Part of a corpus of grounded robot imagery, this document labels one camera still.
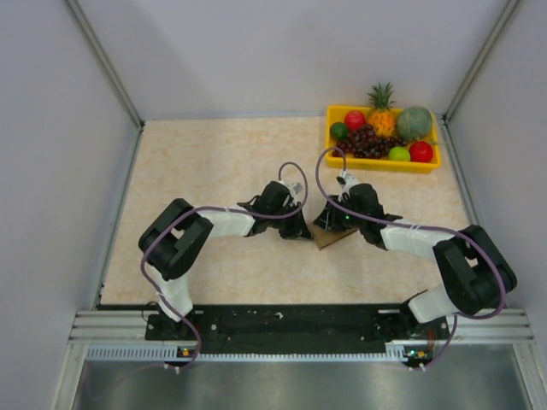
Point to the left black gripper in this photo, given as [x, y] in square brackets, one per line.
[297, 229]

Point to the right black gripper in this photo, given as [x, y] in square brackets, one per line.
[329, 219]

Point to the brown cardboard box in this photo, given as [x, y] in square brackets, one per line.
[323, 238]

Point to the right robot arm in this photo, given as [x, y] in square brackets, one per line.
[475, 277]

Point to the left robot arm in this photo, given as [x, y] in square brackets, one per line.
[172, 243]

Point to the purple grape bunch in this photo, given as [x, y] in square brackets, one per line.
[365, 144]

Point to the dark green lime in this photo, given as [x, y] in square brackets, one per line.
[339, 131]

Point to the light green lime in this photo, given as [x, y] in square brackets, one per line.
[399, 153]

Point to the red apple back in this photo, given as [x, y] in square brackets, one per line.
[355, 120]

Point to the red apple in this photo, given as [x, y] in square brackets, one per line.
[355, 120]
[421, 152]

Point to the yellow plastic tray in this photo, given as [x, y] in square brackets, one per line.
[337, 113]

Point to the red apple front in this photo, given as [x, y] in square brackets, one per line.
[421, 152]

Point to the pineapple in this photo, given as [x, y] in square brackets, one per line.
[381, 117]

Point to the green melon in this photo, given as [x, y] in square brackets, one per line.
[414, 123]

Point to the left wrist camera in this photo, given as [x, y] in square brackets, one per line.
[296, 190]

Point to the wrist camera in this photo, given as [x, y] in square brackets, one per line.
[296, 190]
[346, 181]

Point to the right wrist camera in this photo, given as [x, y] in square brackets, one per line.
[346, 181]

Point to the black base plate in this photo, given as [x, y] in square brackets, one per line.
[295, 329]

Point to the aluminium frame rail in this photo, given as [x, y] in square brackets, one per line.
[509, 327]

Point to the white cable duct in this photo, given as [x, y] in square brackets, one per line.
[171, 353]

